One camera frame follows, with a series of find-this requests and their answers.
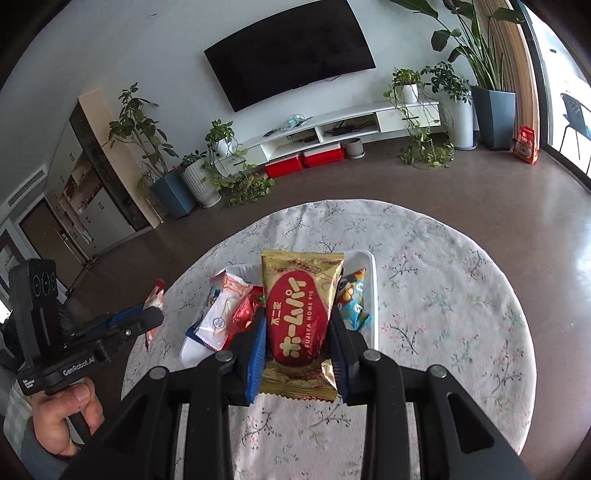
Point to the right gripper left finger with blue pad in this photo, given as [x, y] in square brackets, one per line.
[176, 424]

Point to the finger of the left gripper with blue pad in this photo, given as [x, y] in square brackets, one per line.
[116, 337]
[130, 319]

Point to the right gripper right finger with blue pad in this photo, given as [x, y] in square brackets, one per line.
[456, 439]

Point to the clear orange trim snack pack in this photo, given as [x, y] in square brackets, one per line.
[214, 325]

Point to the small red wafer pack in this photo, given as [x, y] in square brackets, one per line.
[244, 314]

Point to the gold home pie bag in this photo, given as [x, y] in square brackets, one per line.
[300, 289]

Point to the panda blue snack bag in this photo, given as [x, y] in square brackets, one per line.
[349, 299]

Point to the blue mini roll cake pack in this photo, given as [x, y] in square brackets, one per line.
[196, 332]

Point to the person left hand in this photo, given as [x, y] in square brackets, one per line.
[50, 414]

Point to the white plastic tray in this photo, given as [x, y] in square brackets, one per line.
[192, 352]

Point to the tall plant blue pot left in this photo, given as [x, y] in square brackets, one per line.
[158, 185]

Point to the tall plant blue pot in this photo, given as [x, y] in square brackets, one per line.
[158, 185]
[495, 104]

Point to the wooden cabinet shelf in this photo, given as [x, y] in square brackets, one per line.
[92, 185]

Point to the floral round tablecloth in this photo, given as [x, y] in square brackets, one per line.
[441, 300]

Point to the plant ribbed white pot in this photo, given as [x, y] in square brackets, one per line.
[198, 180]

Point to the trailing pothos plant left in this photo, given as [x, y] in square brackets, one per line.
[231, 174]

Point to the red storage box left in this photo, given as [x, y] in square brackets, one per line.
[283, 167]

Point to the red storage box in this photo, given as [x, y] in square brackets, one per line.
[324, 155]
[283, 167]

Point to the red storage box right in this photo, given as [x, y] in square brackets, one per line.
[324, 155]

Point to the small grey flower pot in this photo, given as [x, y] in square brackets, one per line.
[354, 148]

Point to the red snack box on floor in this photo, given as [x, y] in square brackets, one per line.
[526, 147]

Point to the small trailing plant on console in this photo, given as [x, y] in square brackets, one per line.
[406, 93]

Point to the white tv console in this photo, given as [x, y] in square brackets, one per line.
[370, 122]

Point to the black balcony chair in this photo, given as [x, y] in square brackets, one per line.
[575, 141]

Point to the bushy plant white pot right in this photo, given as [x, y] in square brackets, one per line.
[456, 110]

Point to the beige curtain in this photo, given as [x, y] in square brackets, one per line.
[510, 42]

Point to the tall plant blue pot right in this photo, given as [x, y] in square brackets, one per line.
[495, 104]

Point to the wall mounted black television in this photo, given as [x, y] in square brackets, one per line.
[289, 50]

